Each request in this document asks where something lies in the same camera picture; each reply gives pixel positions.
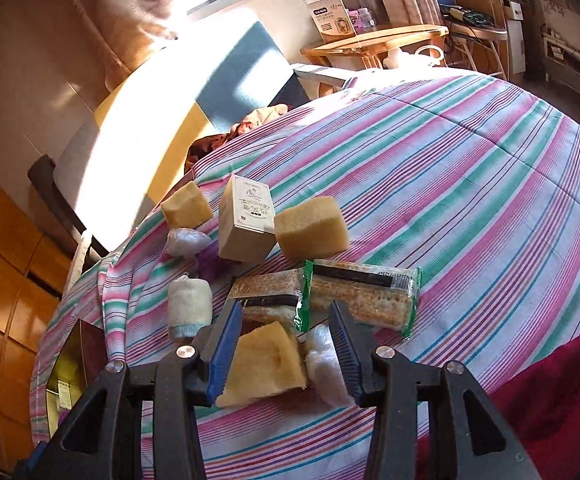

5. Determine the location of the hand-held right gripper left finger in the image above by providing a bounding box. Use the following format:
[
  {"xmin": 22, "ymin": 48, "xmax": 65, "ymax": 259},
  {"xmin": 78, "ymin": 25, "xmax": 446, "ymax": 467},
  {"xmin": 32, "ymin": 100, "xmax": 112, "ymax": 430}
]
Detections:
[{"xmin": 12, "ymin": 302, "xmax": 245, "ymax": 480}]

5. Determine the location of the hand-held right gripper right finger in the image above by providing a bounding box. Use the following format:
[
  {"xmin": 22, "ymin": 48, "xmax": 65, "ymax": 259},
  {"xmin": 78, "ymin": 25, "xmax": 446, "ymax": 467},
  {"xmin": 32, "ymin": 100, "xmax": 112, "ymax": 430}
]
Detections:
[{"xmin": 327, "ymin": 301, "xmax": 543, "ymax": 480}]

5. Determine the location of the large torn yellow sponge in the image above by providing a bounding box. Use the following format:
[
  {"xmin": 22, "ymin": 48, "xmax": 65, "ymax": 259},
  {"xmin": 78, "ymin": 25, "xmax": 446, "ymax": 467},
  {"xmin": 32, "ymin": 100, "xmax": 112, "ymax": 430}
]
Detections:
[{"xmin": 216, "ymin": 322, "xmax": 309, "ymax": 408}]

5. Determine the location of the beige printed carton box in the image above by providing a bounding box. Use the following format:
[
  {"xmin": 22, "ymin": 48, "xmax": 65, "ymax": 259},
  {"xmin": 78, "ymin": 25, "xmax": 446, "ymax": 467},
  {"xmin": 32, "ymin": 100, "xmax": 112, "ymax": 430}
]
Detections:
[{"xmin": 218, "ymin": 174, "xmax": 276, "ymax": 264}]

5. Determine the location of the maroon box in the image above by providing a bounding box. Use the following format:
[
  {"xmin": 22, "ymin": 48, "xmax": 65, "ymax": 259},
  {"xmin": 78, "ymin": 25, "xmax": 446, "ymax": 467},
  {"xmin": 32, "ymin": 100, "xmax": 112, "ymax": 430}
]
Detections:
[{"xmin": 45, "ymin": 317, "xmax": 108, "ymax": 438}]

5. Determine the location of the crumpled clear plastic bag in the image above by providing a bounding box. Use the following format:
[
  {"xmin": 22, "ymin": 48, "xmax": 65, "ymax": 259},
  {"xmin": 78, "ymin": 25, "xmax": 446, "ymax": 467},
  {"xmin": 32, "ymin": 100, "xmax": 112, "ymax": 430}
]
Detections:
[{"xmin": 304, "ymin": 324, "xmax": 358, "ymax": 407}]

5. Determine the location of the white bandage roll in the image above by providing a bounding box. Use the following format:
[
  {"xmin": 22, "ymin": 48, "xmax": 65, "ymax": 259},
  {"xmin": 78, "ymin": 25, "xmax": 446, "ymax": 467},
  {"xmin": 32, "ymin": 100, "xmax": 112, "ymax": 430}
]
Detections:
[{"xmin": 167, "ymin": 272, "xmax": 214, "ymax": 343}]

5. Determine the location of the cracker packet green wrapper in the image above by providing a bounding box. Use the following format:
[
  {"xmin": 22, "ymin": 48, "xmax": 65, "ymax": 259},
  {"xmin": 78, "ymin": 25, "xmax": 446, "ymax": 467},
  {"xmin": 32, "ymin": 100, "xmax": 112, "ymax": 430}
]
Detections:
[
  {"xmin": 302, "ymin": 259, "xmax": 422, "ymax": 339},
  {"xmin": 227, "ymin": 267, "xmax": 313, "ymax": 331}
]

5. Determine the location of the small white plastic bag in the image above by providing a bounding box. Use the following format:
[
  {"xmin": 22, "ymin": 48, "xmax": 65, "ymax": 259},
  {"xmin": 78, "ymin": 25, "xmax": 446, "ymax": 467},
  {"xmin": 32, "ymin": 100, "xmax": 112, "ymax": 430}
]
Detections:
[{"xmin": 166, "ymin": 228, "xmax": 212, "ymax": 260}]

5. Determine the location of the small yellow sponge block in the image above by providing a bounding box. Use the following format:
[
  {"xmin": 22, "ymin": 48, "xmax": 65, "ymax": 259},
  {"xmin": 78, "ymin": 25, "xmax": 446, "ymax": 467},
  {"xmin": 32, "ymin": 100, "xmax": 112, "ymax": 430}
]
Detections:
[{"xmin": 161, "ymin": 181, "xmax": 215, "ymax": 230}]

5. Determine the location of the striped bedsheet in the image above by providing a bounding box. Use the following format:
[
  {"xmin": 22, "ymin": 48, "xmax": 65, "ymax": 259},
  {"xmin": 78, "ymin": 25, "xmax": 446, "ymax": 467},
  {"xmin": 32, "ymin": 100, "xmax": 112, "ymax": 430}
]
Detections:
[{"xmin": 29, "ymin": 67, "xmax": 580, "ymax": 480}]

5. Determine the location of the dark brown garment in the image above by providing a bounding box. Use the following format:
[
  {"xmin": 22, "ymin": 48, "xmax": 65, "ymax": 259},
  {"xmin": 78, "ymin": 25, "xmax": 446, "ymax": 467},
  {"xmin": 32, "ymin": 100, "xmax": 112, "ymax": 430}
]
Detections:
[{"xmin": 185, "ymin": 131, "xmax": 237, "ymax": 173}]

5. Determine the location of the red blanket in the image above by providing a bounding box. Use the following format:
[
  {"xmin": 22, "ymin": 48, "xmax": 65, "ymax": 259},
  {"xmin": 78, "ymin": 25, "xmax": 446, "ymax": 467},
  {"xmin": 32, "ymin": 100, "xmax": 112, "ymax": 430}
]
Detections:
[{"xmin": 415, "ymin": 327, "xmax": 580, "ymax": 480}]

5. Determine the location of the wooden wardrobe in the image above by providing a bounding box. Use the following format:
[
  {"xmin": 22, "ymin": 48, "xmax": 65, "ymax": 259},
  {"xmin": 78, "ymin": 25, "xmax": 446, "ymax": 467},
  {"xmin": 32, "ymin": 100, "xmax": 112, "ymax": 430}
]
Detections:
[{"xmin": 0, "ymin": 150, "xmax": 78, "ymax": 471}]

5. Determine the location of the salmon pink garment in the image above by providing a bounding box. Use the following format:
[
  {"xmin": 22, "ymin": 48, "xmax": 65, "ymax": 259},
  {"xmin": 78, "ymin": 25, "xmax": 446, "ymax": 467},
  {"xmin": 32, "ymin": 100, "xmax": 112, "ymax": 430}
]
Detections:
[{"xmin": 232, "ymin": 104, "xmax": 291, "ymax": 136}]

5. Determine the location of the padded patchwork headboard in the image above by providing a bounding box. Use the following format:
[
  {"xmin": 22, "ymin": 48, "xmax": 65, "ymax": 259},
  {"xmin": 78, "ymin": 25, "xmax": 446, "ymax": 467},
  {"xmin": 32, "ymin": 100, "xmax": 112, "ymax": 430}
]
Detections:
[{"xmin": 27, "ymin": 20, "xmax": 316, "ymax": 256}]

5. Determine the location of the wooden table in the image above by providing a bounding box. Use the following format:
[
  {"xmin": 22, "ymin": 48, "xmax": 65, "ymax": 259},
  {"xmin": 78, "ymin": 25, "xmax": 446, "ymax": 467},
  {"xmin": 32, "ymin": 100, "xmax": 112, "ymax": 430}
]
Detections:
[{"xmin": 300, "ymin": 25, "xmax": 450, "ymax": 68}]

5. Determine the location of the small pink container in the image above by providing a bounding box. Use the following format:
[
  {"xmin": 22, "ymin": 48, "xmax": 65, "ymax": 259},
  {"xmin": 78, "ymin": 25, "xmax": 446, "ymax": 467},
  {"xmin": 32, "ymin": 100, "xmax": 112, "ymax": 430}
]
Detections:
[{"xmin": 347, "ymin": 7, "xmax": 376, "ymax": 31}]

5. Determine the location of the tan printed product box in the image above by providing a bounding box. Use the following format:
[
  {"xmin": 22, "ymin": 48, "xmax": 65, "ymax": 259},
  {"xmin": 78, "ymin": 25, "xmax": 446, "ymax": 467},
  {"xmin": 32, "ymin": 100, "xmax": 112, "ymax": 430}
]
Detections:
[{"xmin": 311, "ymin": 0, "xmax": 357, "ymax": 43}]

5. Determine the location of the brown curtain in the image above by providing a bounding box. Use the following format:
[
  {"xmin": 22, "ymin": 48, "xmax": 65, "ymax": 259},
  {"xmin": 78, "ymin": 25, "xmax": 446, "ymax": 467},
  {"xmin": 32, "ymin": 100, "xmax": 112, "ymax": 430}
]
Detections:
[{"xmin": 67, "ymin": 0, "xmax": 191, "ymax": 81}]

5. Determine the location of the wooden chair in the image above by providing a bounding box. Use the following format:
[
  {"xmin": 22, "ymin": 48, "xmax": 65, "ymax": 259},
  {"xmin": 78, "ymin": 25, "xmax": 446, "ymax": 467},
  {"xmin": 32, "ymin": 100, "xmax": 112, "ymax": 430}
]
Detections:
[{"xmin": 442, "ymin": 0, "xmax": 510, "ymax": 78}]

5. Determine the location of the white grey bed frame piece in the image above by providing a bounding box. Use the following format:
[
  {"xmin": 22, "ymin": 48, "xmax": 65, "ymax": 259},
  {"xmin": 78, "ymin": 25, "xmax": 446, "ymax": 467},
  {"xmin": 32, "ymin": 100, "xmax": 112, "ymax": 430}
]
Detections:
[{"xmin": 292, "ymin": 62, "xmax": 358, "ymax": 93}]

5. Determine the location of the white looped handle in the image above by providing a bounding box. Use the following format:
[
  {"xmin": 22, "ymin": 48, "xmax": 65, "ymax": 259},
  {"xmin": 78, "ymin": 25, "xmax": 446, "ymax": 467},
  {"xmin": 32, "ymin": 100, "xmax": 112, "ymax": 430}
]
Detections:
[{"xmin": 416, "ymin": 44, "xmax": 447, "ymax": 67}]

